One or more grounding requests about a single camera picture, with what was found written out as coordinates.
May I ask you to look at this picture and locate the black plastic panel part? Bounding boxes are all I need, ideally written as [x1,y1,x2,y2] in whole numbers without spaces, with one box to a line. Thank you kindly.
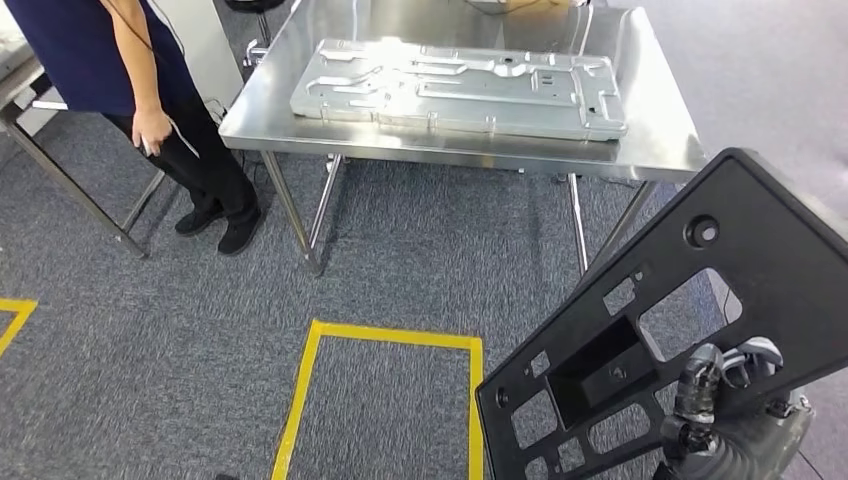
[475,147,848,480]

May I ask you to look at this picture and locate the steel frame table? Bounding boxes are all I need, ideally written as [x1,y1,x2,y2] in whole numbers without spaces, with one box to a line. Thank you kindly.
[0,36,167,261]

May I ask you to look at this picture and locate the person's hand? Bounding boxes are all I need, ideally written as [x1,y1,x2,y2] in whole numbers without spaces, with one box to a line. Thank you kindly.
[131,104,175,158]

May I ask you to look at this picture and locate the person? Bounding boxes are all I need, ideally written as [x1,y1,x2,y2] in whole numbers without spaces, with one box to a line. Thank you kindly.
[3,0,264,258]

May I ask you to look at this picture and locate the white cable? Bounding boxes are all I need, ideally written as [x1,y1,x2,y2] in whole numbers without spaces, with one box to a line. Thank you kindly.
[140,115,201,160]

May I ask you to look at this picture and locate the stamped metal panel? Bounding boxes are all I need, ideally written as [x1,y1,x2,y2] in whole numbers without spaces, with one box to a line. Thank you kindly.
[289,37,629,143]

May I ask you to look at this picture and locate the yellow floor tape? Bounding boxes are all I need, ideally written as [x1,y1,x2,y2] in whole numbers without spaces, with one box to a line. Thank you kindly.
[0,298,39,359]
[270,319,485,480]

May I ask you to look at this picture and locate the steel workbench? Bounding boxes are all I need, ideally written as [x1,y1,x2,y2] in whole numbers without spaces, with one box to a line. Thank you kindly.
[218,0,709,278]

